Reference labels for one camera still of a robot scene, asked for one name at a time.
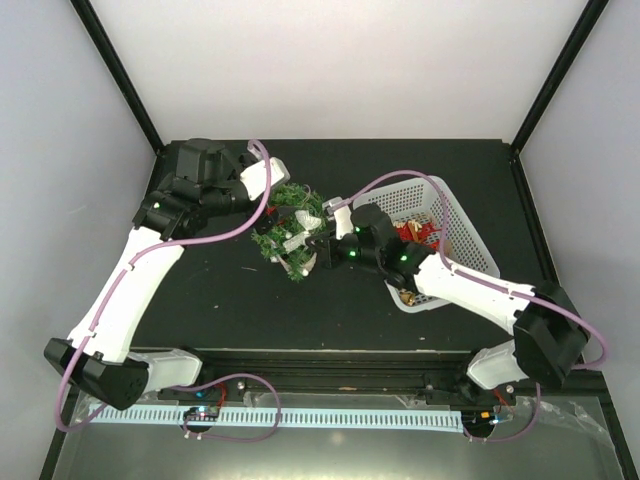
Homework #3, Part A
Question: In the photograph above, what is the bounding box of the purple cable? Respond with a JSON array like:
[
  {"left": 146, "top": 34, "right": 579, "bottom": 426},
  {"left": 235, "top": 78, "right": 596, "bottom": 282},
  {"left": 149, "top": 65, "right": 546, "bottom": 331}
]
[
  {"left": 324, "top": 169, "right": 610, "bottom": 444},
  {"left": 53, "top": 138, "right": 282, "bottom": 445}
]

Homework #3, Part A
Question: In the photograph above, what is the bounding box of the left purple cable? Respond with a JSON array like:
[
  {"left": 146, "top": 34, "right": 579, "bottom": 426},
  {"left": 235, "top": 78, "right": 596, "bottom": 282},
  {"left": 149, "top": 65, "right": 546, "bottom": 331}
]
[{"left": 53, "top": 138, "right": 282, "bottom": 445}]

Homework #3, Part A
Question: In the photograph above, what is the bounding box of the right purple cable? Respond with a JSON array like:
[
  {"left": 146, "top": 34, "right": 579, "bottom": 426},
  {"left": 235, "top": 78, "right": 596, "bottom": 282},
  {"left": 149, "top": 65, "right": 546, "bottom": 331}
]
[{"left": 324, "top": 169, "right": 610, "bottom": 444}]

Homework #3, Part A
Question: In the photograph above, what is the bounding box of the small green christmas tree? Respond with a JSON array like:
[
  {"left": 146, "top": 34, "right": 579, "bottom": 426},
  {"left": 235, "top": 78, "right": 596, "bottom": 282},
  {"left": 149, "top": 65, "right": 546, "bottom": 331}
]
[{"left": 251, "top": 183, "right": 327, "bottom": 282}]

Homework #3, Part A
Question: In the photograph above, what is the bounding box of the left black frame post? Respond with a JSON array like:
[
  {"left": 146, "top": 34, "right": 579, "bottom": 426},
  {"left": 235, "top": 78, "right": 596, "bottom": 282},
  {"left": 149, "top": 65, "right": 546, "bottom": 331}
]
[{"left": 69, "top": 0, "right": 166, "bottom": 151}]

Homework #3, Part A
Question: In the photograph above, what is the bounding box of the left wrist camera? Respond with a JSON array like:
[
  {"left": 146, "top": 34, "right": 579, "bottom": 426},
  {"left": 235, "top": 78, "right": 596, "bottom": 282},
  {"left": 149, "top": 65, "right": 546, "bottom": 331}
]
[{"left": 240, "top": 157, "right": 290, "bottom": 201}]

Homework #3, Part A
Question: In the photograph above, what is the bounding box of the gold bell ornament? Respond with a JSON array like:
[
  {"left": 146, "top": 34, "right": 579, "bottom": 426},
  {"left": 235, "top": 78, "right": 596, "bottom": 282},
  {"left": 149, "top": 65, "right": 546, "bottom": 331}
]
[{"left": 399, "top": 291, "right": 416, "bottom": 306}]

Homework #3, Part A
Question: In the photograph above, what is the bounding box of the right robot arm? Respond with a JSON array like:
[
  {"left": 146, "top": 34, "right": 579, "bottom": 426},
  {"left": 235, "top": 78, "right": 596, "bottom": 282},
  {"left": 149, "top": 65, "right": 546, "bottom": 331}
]
[{"left": 306, "top": 204, "right": 590, "bottom": 403}]

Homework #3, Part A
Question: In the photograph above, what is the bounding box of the light blue slotted cable duct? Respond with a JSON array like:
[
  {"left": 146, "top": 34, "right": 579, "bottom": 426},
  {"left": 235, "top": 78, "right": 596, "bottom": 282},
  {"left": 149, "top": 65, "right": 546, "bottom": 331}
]
[{"left": 88, "top": 403, "right": 464, "bottom": 433}]

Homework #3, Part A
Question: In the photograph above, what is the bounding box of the black frame post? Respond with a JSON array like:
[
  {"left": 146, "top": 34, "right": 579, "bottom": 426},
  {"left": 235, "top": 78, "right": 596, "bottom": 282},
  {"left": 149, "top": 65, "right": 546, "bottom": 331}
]
[
  {"left": 69, "top": 0, "right": 166, "bottom": 151},
  {"left": 509, "top": 0, "right": 611, "bottom": 151}
]

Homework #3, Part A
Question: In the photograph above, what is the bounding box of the white perforated plastic basket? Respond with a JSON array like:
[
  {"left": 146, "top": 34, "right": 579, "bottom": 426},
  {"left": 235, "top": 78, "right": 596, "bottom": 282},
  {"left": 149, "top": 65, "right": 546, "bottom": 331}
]
[{"left": 349, "top": 174, "right": 501, "bottom": 314}]

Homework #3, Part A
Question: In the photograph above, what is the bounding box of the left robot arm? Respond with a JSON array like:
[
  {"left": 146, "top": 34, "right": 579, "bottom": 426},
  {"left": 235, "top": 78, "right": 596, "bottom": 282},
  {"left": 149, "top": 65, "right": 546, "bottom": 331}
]
[{"left": 44, "top": 138, "right": 290, "bottom": 410}]

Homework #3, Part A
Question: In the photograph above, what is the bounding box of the silver white ribbon bow ornament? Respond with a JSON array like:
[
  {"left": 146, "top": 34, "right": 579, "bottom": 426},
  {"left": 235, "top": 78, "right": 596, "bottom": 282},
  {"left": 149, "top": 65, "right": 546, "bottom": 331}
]
[{"left": 283, "top": 210, "right": 322, "bottom": 254}]

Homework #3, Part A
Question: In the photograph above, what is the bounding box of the small circuit board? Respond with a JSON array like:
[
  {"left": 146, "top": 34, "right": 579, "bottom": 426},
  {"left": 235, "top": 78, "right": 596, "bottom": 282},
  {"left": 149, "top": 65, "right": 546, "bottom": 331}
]
[{"left": 183, "top": 406, "right": 219, "bottom": 422}]

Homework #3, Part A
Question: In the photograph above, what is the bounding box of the white bulb light string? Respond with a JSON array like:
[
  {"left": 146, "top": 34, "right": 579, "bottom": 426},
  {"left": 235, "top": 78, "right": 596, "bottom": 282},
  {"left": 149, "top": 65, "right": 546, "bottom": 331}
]
[{"left": 269, "top": 183, "right": 321, "bottom": 281}]

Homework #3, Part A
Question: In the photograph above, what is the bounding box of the right black frame post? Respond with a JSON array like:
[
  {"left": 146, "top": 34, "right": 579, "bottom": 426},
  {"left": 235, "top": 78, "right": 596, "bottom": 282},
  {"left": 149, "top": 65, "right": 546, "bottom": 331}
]
[{"left": 509, "top": 0, "right": 611, "bottom": 151}]

